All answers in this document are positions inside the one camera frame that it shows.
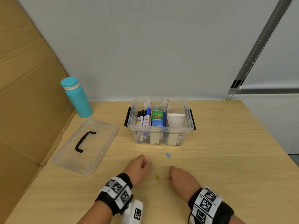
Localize person's left hand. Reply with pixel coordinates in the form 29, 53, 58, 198
122, 154, 151, 187

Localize person's right hand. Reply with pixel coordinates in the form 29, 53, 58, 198
166, 166, 202, 203

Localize person's left forearm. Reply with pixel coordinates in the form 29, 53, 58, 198
77, 200, 113, 224

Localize person's right forearm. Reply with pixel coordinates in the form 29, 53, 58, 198
230, 214, 246, 224

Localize clear plastic storage box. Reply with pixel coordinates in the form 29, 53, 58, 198
124, 97, 196, 145

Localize black left wristband with markers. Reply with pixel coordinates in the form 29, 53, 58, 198
95, 173, 134, 216

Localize black wristband with markers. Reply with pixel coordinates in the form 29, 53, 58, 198
95, 173, 134, 216
188, 186, 235, 224

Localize black right wristband with markers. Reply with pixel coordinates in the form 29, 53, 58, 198
188, 186, 235, 224

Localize white rounded container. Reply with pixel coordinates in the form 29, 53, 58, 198
167, 113, 186, 129

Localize clear plastic box lid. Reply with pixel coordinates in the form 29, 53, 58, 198
52, 118, 120, 177

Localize teal water bottle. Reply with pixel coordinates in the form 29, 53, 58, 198
60, 77, 94, 118

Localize dark window sill bar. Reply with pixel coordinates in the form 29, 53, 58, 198
234, 88, 299, 95

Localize brown cardboard panel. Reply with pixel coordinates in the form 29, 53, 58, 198
0, 0, 77, 224

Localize grey toothed blind rail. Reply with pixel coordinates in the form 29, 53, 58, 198
224, 0, 295, 101

